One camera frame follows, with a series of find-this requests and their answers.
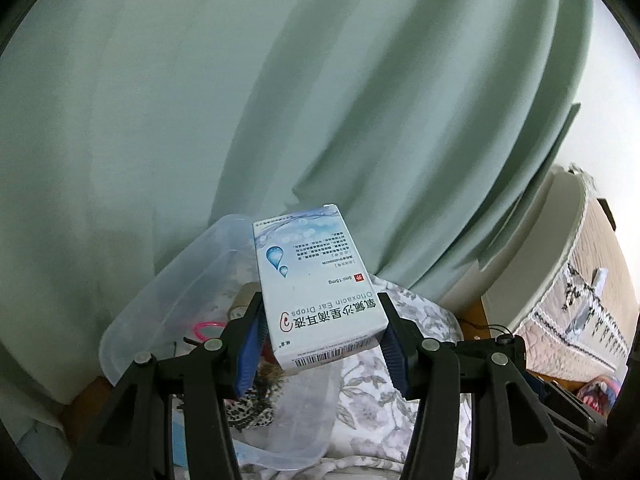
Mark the white mattress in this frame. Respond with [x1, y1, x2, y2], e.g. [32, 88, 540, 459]
[439, 164, 597, 342]

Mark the colourful rolled blanket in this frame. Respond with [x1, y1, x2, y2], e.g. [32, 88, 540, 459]
[579, 374, 622, 417]

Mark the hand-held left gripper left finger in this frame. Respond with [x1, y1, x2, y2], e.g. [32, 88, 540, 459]
[60, 292, 266, 480]

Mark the leopard print scrunchie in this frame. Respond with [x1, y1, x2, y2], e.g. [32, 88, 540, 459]
[224, 361, 289, 432]

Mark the beige quilted lace cover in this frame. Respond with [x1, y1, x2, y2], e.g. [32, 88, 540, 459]
[514, 170, 640, 382]

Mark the pale green curtain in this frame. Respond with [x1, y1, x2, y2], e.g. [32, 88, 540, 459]
[0, 0, 597, 413]

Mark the grey floral fleece blanket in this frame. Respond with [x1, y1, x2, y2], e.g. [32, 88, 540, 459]
[239, 289, 477, 480]

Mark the pink round mirror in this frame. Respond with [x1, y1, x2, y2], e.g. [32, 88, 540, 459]
[193, 321, 227, 346]

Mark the white and blue medicine box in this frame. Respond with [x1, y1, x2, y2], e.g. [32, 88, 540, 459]
[251, 203, 391, 374]

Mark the black cable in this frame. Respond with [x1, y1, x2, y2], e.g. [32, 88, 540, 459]
[464, 321, 517, 343]

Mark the clear plastic storage container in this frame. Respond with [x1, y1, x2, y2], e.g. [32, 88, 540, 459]
[98, 213, 342, 472]

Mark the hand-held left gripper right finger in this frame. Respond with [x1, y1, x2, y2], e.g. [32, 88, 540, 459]
[377, 292, 587, 480]

